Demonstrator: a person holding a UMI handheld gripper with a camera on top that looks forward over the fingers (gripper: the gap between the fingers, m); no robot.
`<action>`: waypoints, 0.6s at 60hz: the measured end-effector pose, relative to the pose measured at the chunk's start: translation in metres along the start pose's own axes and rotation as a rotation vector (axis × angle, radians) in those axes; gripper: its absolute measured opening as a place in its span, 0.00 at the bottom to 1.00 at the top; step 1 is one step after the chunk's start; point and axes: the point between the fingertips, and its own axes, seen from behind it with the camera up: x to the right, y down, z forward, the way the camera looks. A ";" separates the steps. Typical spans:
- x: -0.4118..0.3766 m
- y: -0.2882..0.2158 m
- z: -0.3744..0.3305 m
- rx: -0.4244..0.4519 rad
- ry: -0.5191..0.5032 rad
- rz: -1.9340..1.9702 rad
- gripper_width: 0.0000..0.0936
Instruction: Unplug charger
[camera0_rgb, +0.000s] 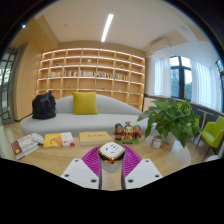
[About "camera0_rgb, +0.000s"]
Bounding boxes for white air conditioner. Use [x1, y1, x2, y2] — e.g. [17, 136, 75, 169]
[148, 37, 171, 54]

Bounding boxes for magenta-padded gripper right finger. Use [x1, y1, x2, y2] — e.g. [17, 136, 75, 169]
[121, 145, 163, 190]

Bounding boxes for yellow cushion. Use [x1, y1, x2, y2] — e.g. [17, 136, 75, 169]
[72, 91, 99, 116]

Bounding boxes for flat yellow book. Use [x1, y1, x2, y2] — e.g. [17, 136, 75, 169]
[78, 130, 113, 147]

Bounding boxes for open book with red cover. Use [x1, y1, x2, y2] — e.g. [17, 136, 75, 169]
[10, 133, 41, 161]

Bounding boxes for wooden shelf unit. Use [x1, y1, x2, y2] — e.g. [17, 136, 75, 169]
[35, 47, 147, 111]

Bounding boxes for small white pink cup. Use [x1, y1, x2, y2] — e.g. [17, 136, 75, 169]
[150, 134, 164, 149]

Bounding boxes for yellow orange book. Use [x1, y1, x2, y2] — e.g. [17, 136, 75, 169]
[43, 132, 64, 149]

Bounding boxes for green potted plant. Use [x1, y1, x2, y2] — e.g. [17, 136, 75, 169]
[137, 97, 202, 149]

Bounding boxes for white curtain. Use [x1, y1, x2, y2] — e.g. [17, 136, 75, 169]
[153, 54, 172, 98]
[190, 59, 223, 113]

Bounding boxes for long ceiling light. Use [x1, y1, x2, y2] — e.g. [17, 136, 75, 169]
[100, 13, 115, 43]

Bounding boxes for glass door with dark frame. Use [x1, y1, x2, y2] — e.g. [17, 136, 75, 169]
[0, 48, 23, 125]

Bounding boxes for white red book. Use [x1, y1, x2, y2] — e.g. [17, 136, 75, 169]
[60, 131, 76, 148]

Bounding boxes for lime green chair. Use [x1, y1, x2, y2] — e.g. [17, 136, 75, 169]
[200, 115, 224, 158]

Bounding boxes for black framed window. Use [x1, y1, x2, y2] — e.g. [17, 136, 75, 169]
[169, 55, 193, 101]

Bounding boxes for grey curved sofa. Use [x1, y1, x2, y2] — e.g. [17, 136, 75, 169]
[19, 94, 149, 137]

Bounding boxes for black backpack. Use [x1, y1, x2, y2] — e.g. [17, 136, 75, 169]
[31, 90, 57, 120]

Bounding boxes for three colourful figurines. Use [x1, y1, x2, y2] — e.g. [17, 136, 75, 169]
[112, 121, 144, 145]

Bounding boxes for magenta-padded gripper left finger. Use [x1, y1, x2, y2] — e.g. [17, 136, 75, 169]
[60, 144, 103, 191]

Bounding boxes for white charger with orange band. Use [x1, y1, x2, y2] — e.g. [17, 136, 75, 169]
[97, 141, 127, 174]

